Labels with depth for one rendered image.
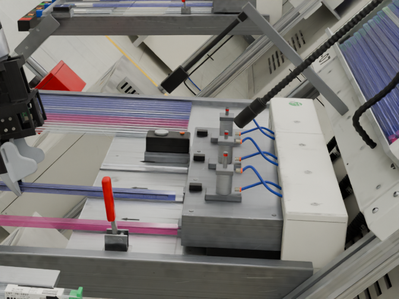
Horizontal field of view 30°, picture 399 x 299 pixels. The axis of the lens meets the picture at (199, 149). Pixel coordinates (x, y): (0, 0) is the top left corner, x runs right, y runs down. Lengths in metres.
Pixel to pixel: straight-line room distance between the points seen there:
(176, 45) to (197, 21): 3.38
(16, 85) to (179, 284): 0.38
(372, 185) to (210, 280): 0.24
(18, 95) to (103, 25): 1.27
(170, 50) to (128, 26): 3.37
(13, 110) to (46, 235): 0.67
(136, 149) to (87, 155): 1.17
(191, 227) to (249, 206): 0.09
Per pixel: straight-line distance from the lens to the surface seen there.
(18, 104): 1.11
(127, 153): 1.33
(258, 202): 1.03
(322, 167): 1.11
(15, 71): 1.12
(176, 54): 5.73
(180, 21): 2.34
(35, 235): 1.71
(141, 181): 1.22
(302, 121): 1.29
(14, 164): 1.16
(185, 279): 0.98
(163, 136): 1.29
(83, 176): 2.55
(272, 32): 1.18
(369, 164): 1.02
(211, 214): 0.99
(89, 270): 0.99
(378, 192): 0.95
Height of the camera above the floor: 1.48
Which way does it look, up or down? 17 degrees down
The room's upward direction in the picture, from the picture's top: 49 degrees clockwise
